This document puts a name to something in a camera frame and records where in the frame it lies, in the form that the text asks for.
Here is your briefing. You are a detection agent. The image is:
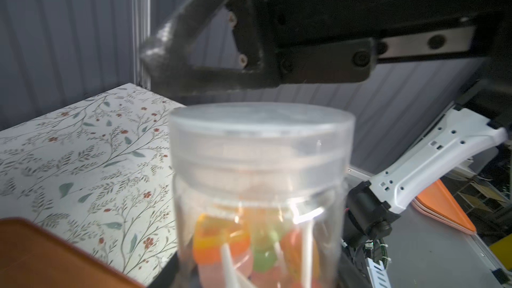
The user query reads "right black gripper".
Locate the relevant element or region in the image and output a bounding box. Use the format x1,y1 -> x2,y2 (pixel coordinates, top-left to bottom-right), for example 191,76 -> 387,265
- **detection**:
259,0 -> 512,89

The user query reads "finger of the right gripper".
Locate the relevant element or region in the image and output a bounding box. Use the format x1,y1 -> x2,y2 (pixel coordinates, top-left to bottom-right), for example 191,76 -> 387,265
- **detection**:
139,0 -> 280,97

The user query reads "clear candy jar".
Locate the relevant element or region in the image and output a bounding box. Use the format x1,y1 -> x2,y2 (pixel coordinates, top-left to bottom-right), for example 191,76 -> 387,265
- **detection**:
173,177 -> 347,287

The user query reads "white jar lid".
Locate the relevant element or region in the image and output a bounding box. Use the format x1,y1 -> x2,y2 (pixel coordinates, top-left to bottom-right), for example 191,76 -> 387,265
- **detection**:
168,102 -> 355,201

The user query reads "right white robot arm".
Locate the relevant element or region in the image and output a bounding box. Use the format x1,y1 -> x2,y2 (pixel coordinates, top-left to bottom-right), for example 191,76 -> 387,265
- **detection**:
140,0 -> 511,246

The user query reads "brown wooden tray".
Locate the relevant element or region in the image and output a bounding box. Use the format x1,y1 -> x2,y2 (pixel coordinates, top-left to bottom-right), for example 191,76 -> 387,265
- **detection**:
1,218 -> 142,287

